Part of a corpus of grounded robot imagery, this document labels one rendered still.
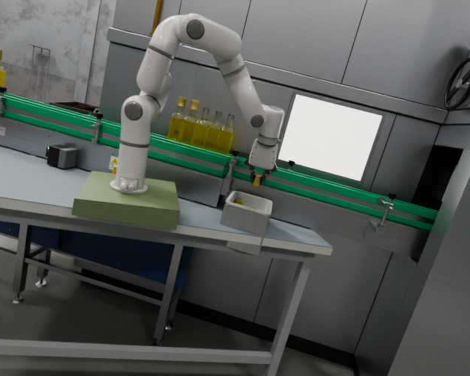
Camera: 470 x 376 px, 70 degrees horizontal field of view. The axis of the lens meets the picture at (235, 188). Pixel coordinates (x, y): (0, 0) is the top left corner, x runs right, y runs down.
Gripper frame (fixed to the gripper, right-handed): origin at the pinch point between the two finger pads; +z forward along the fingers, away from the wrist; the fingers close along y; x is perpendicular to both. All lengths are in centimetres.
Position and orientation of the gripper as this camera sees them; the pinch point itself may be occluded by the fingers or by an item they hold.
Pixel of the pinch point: (257, 177)
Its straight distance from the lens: 136.0
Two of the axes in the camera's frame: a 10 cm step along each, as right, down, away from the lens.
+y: -9.7, -2.5, 0.7
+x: -1.8, 4.3, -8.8
